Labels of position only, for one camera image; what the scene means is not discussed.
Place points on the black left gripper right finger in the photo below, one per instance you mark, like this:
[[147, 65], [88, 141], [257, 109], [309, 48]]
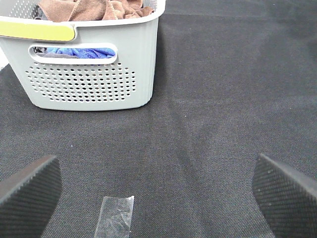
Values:
[[286, 197]]

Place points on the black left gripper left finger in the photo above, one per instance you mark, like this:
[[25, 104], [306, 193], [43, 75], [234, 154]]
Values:
[[29, 198]]

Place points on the brown towel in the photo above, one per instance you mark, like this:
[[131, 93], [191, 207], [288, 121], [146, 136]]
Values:
[[93, 10]]

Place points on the grey towel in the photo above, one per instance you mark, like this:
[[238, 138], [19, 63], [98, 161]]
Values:
[[43, 52]]

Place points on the blue towel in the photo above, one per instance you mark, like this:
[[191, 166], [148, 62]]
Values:
[[84, 53]]

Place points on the clear tape strip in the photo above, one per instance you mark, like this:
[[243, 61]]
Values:
[[115, 217]]

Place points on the black table cloth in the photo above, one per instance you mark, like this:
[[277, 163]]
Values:
[[233, 79]]

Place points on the grey perforated laundry basket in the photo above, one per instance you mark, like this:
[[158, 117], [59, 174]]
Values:
[[122, 82]]

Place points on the yellow basket handle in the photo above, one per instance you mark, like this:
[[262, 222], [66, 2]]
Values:
[[36, 31]]

